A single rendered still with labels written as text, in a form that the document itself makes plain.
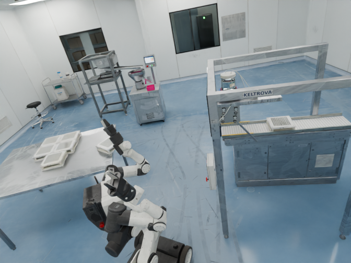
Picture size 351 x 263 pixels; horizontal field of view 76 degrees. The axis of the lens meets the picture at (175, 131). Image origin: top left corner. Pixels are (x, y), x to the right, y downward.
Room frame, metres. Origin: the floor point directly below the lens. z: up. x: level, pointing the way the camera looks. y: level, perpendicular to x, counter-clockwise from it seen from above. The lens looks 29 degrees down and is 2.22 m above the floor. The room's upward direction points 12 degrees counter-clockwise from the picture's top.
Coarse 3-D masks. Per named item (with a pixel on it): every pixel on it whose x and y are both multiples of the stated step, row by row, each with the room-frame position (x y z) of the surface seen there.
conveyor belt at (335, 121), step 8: (296, 120) 2.17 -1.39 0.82; (304, 120) 2.13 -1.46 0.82; (312, 120) 2.10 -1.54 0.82; (320, 120) 2.07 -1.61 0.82; (328, 120) 2.03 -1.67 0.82; (336, 120) 2.00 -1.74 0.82; (344, 120) 1.97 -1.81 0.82; (224, 128) 2.31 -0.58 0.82; (232, 128) 2.27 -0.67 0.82; (240, 128) 2.23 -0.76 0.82; (248, 128) 2.20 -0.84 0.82; (256, 128) 2.16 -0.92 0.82; (264, 128) 2.13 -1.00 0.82; (296, 128) 2.00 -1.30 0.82
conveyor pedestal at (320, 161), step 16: (256, 144) 2.06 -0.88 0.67; (272, 144) 2.02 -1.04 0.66; (288, 144) 1.99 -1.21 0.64; (304, 144) 1.95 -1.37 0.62; (320, 144) 1.91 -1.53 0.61; (336, 144) 1.88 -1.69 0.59; (240, 160) 2.11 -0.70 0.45; (256, 160) 2.07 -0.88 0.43; (272, 160) 2.03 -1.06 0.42; (288, 160) 1.99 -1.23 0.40; (304, 160) 1.95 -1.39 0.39; (320, 160) 1.91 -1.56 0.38; (336, 160) 1.87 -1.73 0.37; (240, 176) 2.11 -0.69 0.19; (256, 176) 2.07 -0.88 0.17; (272, 176) 2.02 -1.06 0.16; (288, 176) 1.98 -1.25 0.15; (304, 176) 1.94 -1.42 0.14; (320, 176) 1.90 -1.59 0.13; (336, 176) 1.86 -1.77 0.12
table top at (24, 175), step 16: (80, 144) 2.66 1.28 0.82; (96, 144) 2.57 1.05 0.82; (16, 160) 2.58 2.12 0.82; (32, 160) 2.49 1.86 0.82; (80, 160) 2.25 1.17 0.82; (96, 160) 2.19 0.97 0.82; (112, 160) 2.13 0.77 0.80; (0, 176) 2.26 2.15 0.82; (16, 176) 2.19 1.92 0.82; (32, 176) 2.12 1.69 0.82; (48, 176) 2.06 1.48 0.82; (64, 176) 2.00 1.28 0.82; (80, 176) 1.95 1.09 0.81; (0, 192) 1.95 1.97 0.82; (16, 192) 1.89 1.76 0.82
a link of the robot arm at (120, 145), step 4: (116, 140) 1.48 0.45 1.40; (120, 140) 1.49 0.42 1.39; (116, 144) 1.47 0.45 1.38; (120, 144) 1.49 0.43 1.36; (124, 144) 1.47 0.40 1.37; (128, 144) 1.49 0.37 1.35; (116, 148) 1.45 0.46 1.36; (120, 148) 1.47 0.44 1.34; (124, 148) 1.46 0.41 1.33; (128, 148) 1.46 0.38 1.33; (120, 152) 1.44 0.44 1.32
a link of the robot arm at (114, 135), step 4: (112, 124) 1.53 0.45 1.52; (104, 128) 1.53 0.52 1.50; (108, 128) 1.49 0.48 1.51; (112, 128) 1.51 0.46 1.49; (108, 132) 1.51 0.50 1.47; (112, 132) 1.50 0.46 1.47; (116, 132) 1.53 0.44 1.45; (112, 136) 1.50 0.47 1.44; (116, 136) 1.49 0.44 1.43; (120, 136) 1.51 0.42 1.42; (112, 140) 1.49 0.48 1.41
